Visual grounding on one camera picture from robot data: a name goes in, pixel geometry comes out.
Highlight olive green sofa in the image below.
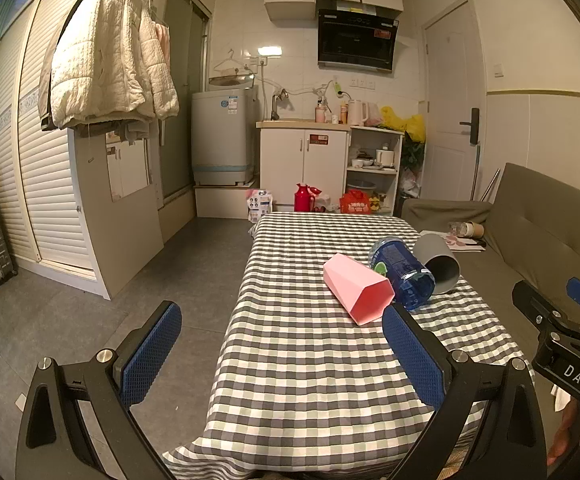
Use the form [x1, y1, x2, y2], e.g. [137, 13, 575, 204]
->
[401, 162, 580, 463]

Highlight white sink cabinet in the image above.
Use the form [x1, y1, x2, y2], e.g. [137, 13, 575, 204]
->
[255, 119, 351, 212]

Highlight wire clothes hanger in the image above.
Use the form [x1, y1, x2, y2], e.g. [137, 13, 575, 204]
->
[213, 49, 251, 74]

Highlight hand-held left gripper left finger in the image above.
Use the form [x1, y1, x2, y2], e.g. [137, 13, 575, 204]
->
[16, 300, 183, 480]

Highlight white board panel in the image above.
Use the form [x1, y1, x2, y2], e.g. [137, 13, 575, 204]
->
[67, 124, 166, 301]

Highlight black range hood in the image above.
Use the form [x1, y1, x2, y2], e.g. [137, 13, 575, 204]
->
[317, 8, 400, 72]

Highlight white washing machine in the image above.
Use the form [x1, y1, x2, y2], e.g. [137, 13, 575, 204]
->
[191, 87, 260, 187]

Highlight blue transparent cup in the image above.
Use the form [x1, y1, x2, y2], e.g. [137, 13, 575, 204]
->
[368, 236, 436, 312]

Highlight checkered tablecloth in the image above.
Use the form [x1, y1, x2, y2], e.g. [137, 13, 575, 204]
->
[162, 211, 536, 480]

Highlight white washing machine platform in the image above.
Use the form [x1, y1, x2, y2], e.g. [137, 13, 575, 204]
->
[194, 180, 259, 219]

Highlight white door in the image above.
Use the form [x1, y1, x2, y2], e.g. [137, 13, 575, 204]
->
[422, 0, 487, 202]

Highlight metal mop handles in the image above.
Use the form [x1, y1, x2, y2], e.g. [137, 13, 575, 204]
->
[469, 141, 502, 202]

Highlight white open shelf unit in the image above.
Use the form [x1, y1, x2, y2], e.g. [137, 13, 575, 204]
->
[345, 126, 405, 217]

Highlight white slatted wardrobe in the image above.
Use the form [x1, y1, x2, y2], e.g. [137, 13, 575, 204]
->
[0, 0, 117, 283]

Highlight person's right hand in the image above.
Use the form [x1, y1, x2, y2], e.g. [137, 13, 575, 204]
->
[546, 394, 580, 467]

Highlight glass jar on sofa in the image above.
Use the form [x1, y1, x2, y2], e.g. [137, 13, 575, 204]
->
[450, 220, 486, 239]

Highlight white detergent refill pack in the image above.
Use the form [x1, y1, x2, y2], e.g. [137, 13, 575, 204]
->
[246, 188, 276, 224]

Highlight grey cup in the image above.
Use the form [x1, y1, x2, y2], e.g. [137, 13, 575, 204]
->
[413, 234, 461, 296]

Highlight pink hexagonal cup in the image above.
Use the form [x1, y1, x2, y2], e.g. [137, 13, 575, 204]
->
[323, 253, 396, 326]

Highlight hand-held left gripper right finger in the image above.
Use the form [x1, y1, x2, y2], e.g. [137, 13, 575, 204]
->
[381, 304, 548, 480]

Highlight red plastic bag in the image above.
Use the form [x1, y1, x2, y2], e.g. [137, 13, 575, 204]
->
[339, 189, 374, 215]

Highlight yellow plastic bag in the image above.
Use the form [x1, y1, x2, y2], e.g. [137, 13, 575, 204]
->
[380, 106, 427, 144]

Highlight black door handle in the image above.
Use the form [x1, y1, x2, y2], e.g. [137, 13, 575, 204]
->
[460, 107, 481, 144]

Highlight metal faucet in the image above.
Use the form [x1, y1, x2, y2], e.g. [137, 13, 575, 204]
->
[271, 88, 291, 122]

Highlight papers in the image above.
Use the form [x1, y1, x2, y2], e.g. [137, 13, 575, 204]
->
[420, 230, 488, 252]

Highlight dark green bag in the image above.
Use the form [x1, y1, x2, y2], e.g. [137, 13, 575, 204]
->
[402, 131, 426, 182]

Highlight white electric kettle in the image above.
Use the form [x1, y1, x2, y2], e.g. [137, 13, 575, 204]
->
[346, 100, 370, 127]

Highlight frosted glass door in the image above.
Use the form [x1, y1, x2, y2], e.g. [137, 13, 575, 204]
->
[158, 0, 212, 207]

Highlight white quilted jacket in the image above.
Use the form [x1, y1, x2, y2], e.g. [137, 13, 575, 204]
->
[38, 0, 180, 132]

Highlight red thermos jug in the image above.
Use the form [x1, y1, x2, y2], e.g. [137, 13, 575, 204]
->
[294, 183, 324, 213]

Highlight basin on washing machine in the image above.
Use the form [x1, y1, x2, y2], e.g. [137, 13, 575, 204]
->
[208, 74, 256, 90]

